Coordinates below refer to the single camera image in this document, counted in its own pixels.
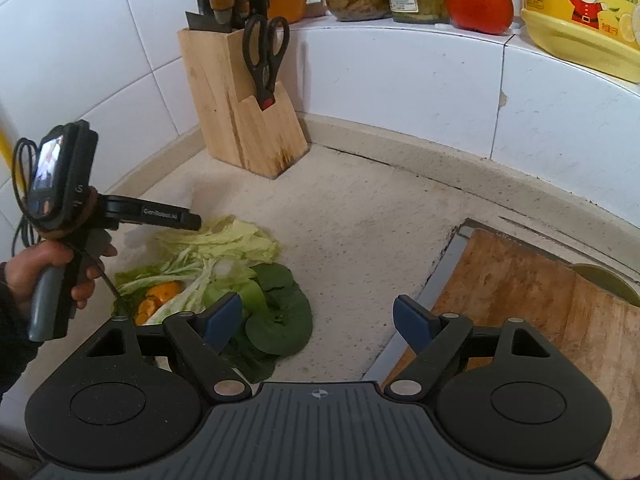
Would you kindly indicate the grey metal strip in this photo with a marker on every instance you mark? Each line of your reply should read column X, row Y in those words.
column 440, row 270

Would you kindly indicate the orange bowl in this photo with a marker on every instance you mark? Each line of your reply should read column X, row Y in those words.
column 287, row 5

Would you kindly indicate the person's left hand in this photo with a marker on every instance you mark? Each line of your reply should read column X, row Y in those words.
column 25, row 270

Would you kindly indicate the light green cabbage strips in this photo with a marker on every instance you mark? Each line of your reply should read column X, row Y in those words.
column 190, row 285

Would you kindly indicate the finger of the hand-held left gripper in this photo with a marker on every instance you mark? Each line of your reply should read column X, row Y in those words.
column 191, row 221

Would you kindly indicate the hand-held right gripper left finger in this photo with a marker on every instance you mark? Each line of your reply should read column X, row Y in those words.
column 222, row 317

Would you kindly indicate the wooden knife block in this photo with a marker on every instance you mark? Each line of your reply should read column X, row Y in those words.
column 225, row 110

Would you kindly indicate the black scissors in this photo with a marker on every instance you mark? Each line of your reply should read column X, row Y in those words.
column 264, row 77

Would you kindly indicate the red tomato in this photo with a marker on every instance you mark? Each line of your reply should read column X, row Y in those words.
column 480, row 5

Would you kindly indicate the green round dish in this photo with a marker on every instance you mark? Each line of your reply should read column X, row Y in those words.
column 610, row 285

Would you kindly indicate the wooden cutting board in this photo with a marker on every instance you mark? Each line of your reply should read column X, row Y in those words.
column 525, row 285

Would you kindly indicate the yellow pipe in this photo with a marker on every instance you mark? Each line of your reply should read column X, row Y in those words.
column 2, row 145

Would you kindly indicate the yellow plastic bottle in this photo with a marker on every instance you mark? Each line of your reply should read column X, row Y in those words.
column 575, row 25

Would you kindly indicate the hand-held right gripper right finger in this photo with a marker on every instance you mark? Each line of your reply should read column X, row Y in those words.
column 412, row 320

